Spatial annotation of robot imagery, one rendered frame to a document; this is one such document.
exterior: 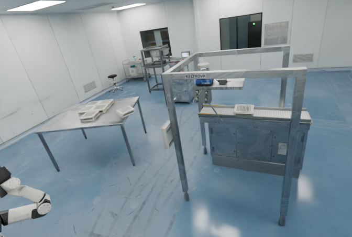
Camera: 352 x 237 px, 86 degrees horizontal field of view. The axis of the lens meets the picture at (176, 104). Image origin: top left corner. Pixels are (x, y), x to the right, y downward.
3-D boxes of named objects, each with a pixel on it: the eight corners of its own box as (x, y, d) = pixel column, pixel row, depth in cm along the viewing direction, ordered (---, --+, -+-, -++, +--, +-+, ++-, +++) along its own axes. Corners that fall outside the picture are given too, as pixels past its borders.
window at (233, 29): (220, 52, 706) (219, 18, 659) (220, 52, 707) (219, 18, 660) (261, 49, 651) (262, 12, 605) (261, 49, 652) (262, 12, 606)
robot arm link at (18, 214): (51, 218, 129) (7, 230, 115) (48, 207, 139) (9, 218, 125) (52, 202, 129) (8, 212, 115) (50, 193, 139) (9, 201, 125)
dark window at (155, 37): (144, 57, 837) (139, 31, 792) (145, 57, 838) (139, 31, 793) (172, 55, 785) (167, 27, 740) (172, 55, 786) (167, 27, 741)
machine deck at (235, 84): (193, 89, 246) (192, 86, 244) (200, 80, 277) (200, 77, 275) (242, 89, 221) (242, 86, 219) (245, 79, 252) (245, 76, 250)
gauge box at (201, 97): (194, 103, 253) (192, 89, 245) (196, 99, 262) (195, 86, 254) (210, 103, 244) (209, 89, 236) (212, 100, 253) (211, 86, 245)
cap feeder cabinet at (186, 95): (169, 104, 547) (165, 78, 516) (176, 96, 594) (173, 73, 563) (189, 104, 522) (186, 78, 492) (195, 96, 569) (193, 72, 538)
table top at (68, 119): (34, 133, 305) (33, 132, 303) (72, 105, 405) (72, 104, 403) (123, 125, 288) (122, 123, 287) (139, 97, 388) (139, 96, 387)
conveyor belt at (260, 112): (198, 118, 267) (197, 115, 265) (202, 110, 288) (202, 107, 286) (312, 125, 213) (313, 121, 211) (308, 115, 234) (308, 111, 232)
